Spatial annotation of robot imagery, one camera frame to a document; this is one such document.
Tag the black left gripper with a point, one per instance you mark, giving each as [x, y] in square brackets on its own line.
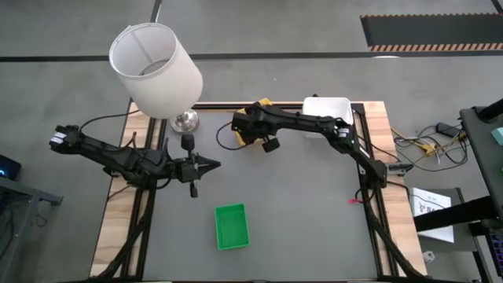
[186, 170]

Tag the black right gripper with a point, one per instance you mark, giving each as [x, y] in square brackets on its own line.
[251, 122]

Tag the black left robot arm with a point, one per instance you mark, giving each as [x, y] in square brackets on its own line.
[102, 151]

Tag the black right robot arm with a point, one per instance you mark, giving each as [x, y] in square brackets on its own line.
[306, 120]

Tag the white shade table lamp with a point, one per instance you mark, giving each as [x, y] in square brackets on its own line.
[165, 86]

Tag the grey table mat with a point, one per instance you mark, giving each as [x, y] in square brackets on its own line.
[294, 236]

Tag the small red tag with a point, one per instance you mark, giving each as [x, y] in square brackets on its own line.
[353, 201]

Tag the grey metal stand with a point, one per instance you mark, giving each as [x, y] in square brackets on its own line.
[35, 194]

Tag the white printed cardboard box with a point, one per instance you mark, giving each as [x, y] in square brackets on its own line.
[426, 198]

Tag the black power adapter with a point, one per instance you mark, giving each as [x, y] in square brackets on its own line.
[447, 129]

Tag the black device with blue light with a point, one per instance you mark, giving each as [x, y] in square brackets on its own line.
[9, 167]

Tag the black hazard-striped floor mat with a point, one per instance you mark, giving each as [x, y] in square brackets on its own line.
[432, 31]

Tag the black equipment cart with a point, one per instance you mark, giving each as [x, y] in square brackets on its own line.
[482, 157]

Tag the teal box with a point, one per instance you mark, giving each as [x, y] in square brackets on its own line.
[498, 135]

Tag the purple grid crate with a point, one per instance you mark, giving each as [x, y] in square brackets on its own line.
[498, 247]

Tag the black aluminium table frame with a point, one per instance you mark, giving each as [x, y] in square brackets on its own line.
[220, 106]

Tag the small white bracket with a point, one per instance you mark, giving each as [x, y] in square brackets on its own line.
[429, 257]

